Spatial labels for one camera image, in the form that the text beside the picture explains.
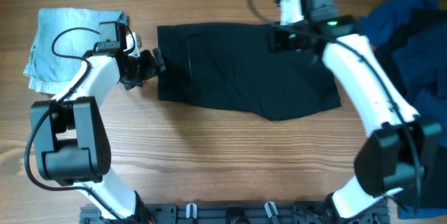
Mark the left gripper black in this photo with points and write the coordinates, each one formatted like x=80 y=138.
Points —
x=151 y=69

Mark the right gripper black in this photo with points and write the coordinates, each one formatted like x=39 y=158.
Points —
x=275 y=40

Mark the black shorts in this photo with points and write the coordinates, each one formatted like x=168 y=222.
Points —
x=231 y=66

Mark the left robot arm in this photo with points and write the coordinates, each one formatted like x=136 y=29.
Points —
x=68 y=148

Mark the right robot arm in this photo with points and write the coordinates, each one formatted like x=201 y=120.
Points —
x=400 y=146

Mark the folded light blue denim shorts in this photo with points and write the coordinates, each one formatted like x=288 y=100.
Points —
x=67 y=31

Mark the blue garment in pile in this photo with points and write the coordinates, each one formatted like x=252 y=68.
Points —
x=380 y=25

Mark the dark garment in pile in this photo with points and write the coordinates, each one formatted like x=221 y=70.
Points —
x=415 y=61

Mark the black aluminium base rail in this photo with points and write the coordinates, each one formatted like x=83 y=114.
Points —
x=296 y=213

